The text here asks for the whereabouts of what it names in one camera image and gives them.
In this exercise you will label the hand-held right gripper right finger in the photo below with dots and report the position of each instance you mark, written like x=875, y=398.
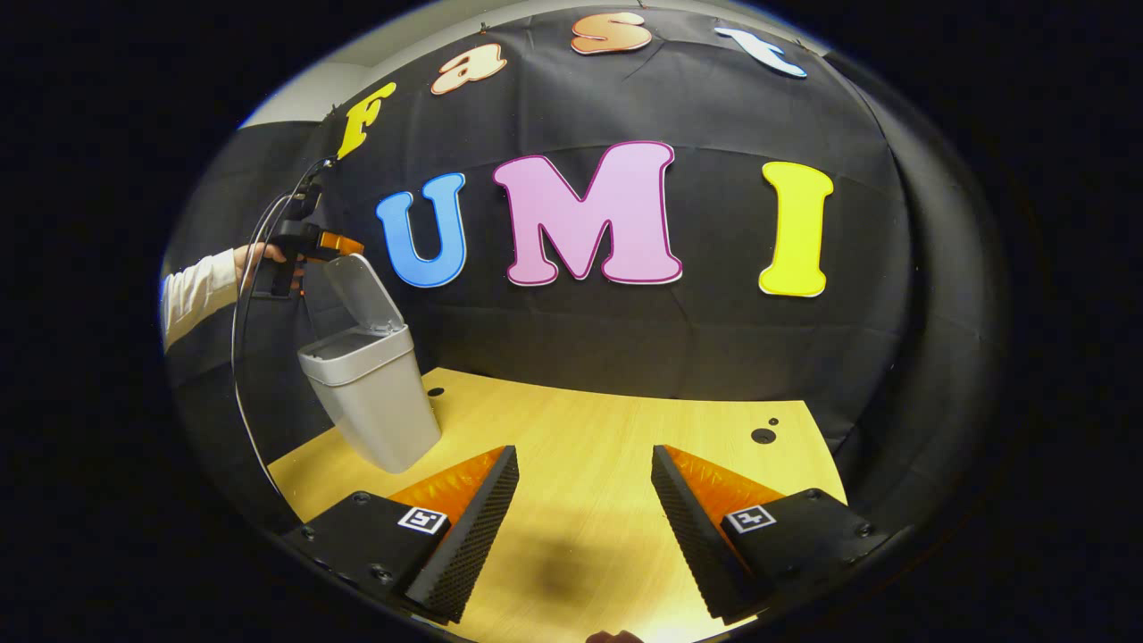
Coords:
x=688, y=536

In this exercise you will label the wooden desktop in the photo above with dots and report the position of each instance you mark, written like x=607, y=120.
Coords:
x=589, y=429

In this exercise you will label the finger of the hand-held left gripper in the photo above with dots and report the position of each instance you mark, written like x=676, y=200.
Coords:
x=341, y=244

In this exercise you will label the black backdrop cloth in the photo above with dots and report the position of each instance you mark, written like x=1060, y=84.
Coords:
x=714, y=339

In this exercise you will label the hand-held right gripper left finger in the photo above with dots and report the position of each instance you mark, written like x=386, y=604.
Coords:
x=478, y=536

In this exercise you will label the white desktop garbage bin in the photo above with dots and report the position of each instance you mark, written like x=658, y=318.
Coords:
x=375, y=402

